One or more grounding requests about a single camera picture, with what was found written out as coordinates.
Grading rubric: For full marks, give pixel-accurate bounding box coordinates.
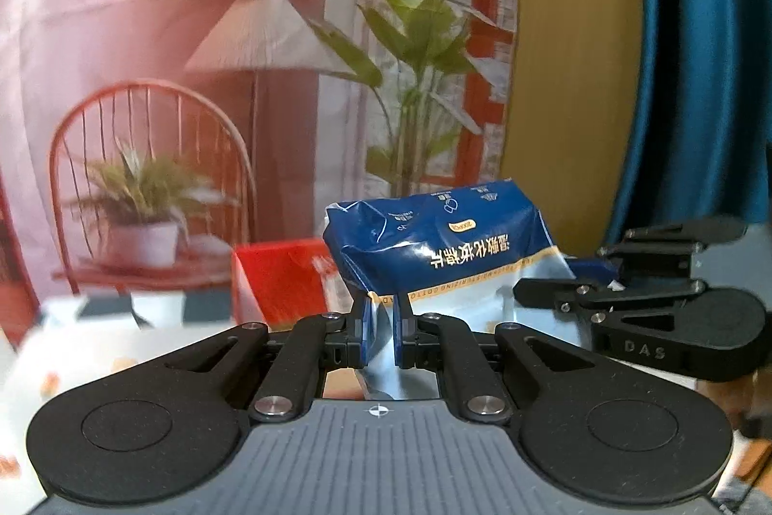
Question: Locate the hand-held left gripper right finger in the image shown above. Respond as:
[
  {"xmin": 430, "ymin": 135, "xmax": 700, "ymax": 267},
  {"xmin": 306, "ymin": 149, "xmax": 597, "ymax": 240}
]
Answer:
[{"xmin": 391, "ymin": 301, "xmax": 595, "ymax": 427}]

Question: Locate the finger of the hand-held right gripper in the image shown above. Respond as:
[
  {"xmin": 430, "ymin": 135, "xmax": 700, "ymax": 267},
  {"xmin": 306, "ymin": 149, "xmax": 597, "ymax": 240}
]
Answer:
[
  {"xmin": 596, "ymin": 215, "xmax": 750, "ymax": 279},
  {"xmin": 512, "ymin": 277, "xmax": 709, "ymax": 338}
]

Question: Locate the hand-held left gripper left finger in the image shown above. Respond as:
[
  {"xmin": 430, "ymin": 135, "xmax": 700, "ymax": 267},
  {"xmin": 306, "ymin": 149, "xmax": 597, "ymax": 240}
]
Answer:
[{"xmin": 163, "ymin": 295, "xmax": 378, "ymax": 423}]

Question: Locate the blue cotton pad packet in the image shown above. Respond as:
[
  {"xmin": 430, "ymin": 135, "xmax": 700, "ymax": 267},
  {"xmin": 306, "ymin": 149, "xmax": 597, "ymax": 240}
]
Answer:
[{"xmin": 322, "ymin": 178, "xmax": 595, "ymax": 403}]

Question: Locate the red cardboard box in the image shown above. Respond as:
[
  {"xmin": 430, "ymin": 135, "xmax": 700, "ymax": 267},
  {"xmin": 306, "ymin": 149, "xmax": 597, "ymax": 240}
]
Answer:
[{"xmin": 232, "ymin": 240, "xmax": 358, "ymax": 327}]

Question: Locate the blue curtain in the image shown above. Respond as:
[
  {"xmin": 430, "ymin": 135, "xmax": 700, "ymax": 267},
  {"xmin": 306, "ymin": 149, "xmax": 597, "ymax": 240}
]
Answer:
[{"xmin": 603, "ymin": 0, "xmax": 772, "ymax": 258}]

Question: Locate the yellow wooden panel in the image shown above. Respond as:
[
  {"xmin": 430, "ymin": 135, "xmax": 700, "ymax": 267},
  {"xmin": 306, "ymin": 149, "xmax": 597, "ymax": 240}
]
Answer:
[{"xmin": 499, "ymin": 0, "xmax": 651, "ymax": 258}]

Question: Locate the white patterned tablecloth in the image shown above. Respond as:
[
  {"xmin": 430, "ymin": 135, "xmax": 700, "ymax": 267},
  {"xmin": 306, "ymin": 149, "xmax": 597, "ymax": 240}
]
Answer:
[{"xmin": 0, "ymin": 294, "xmax": 245, "ymax": 515}]

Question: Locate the wall poster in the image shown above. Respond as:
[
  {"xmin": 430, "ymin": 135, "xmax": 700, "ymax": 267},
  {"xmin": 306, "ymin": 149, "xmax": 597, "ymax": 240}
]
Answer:
[{"xmin": 0, "ymin": 0, "xmax": 521, "ymax": 314}]

